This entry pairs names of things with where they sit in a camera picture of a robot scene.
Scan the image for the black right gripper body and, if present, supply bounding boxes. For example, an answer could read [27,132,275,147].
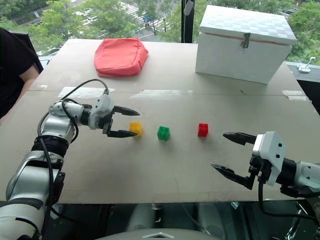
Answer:
[247,151,274,189]

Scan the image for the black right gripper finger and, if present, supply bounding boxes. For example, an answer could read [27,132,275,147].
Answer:
[222,131,258,147]
[210,162,257,191]

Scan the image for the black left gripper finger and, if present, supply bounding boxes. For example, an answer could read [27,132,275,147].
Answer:
[106,129,139,139]
[113,105,141,117]

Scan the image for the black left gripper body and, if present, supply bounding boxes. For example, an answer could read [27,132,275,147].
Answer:
[101,105,119,137]

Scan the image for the yellow toy brick cube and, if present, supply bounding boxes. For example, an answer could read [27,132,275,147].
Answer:
[129,121,144,138]

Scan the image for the red toy brick cube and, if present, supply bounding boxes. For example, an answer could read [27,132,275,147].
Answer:
[197,122,210,138]

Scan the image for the green toy brick cube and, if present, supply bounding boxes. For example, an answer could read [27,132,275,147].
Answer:
[156,125,171,142]

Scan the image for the red fabric pouch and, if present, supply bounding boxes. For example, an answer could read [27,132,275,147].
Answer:
[93,37,150,79]

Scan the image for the white foam box with lid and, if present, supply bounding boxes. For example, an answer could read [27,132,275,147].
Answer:
[194,3,298,85]

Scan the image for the grey robot torso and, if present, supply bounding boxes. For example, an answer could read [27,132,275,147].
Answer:
[94,228,227,240]

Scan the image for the metal box latch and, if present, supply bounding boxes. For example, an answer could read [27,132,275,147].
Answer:
[240,32,252,49]

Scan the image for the person in black shirt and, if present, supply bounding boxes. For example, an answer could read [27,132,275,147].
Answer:
[0,26,44,120]

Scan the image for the white hanging tag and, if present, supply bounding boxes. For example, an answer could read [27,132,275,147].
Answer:
[183,0,195,15]

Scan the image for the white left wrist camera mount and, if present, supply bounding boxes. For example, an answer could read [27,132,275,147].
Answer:
[87,94,115,131]

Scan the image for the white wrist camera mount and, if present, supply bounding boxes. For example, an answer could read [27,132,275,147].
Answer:
[252,130,287,186]
[87,94,115,131]

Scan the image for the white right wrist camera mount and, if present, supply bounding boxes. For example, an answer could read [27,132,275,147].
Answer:
[252,130,287,186]

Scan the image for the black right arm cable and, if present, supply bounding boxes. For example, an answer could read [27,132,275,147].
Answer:
[257,180,320,224]

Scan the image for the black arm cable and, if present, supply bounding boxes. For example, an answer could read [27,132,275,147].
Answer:
[257,180,320,224]
[36,78,111,236]

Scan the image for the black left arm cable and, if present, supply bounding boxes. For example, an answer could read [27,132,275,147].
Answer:
[36,78,111,236]

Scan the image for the white window handle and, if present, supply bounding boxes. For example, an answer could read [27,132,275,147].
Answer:
[296,56,317,74]

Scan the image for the black window frame post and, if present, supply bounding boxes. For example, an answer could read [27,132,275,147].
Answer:
[180,0,194,44]

